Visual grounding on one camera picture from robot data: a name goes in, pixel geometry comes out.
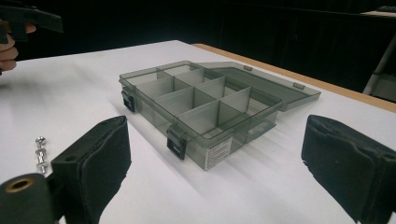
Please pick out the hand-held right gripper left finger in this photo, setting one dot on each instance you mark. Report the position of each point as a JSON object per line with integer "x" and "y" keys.
{"x": 93, "y": 161}

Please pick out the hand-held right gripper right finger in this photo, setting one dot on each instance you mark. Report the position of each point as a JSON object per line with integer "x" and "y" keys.
{"x": 348, "y": 161}

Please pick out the silver screw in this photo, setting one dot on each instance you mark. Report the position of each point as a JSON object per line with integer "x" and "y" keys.
{"x": 41, "y": 160}
{"x": 40, "y": 141}

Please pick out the gray transparent plastic organizer box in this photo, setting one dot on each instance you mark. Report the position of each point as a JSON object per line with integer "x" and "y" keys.
{"x": 199, "y": 105}

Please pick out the white table cover sheet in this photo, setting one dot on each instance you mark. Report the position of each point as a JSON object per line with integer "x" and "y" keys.
{"x": 77, "y": 93}

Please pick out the white metal stand frame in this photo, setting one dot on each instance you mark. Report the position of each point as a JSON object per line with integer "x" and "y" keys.
{"x": 378, "y": 74}

